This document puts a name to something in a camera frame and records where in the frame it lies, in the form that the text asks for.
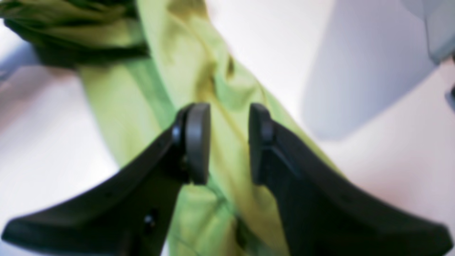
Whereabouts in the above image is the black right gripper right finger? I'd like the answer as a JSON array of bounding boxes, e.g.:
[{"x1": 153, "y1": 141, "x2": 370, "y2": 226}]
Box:
[{"x1": 249, "y1": 103, "x2": 454, "y2": 256}]

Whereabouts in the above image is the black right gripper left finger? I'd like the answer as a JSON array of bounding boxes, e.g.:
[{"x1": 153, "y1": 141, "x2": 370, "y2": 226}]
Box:
[{"x1": 2, "y1": 103, "x2": 211, "y2": 256}]

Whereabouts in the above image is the green t-shirt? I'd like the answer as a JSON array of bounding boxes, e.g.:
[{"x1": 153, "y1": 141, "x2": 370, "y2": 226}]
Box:
[{"x1": 0, "y1": 0, "x2": 347, "y2": 256}]

